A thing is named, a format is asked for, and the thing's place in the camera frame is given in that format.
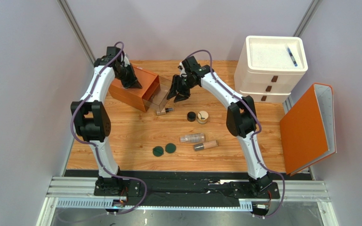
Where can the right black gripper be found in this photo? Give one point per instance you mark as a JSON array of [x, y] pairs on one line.
[[180, 84]]

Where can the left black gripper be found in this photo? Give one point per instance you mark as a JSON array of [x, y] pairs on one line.
[[135, 84]]

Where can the orange drawer box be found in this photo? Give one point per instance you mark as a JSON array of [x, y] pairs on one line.
[[136, 97]]

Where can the clear top drawer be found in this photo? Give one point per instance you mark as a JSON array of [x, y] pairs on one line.
[[157, 93]]

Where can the clear glitter bottle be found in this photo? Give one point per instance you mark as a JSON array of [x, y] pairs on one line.
[[193, 138]]

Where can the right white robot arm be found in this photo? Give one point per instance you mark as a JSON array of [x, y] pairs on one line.
[[240, 118]]

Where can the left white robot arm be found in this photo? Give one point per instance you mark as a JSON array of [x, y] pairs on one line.
[[90, 123]]

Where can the black round jar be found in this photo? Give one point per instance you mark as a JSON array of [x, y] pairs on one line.
[[191, 116]]

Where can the gold lid cream jar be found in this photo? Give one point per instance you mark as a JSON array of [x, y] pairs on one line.
[[202, 117]]

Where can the green round compact right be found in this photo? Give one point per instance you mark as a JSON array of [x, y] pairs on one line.
[[170, 148]]

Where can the green round compact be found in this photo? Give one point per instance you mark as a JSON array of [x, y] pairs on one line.
[[158, 151], [170, 148]]

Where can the beige bottle grey cap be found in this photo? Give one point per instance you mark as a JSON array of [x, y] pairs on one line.
[[206, 145]]

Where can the green round compact left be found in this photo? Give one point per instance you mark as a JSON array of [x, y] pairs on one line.
[[158, 151]]

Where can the white three-drawer cabinet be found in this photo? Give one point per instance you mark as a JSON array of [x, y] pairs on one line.
[[265, 70]]

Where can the blue pen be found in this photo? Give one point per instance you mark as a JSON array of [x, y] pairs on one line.
[[292, 56]]

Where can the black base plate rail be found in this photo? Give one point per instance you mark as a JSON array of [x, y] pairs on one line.
[[232, 189]]

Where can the orange ring binder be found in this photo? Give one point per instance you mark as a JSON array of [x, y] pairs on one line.
[[308, 129]]

